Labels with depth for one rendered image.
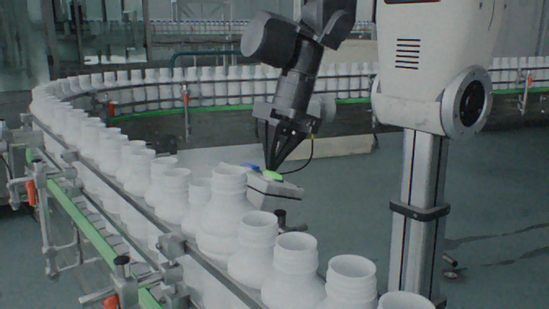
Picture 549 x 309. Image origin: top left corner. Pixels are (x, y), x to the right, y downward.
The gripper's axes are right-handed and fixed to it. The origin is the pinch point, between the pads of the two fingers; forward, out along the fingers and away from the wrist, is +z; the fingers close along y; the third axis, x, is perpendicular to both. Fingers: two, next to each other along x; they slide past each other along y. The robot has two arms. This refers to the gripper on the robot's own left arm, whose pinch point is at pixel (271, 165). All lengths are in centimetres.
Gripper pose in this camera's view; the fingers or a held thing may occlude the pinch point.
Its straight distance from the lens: 71.8
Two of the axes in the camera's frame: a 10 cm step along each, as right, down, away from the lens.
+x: 7.5, 1.8, 6.4
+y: 6.0, 2.2, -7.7
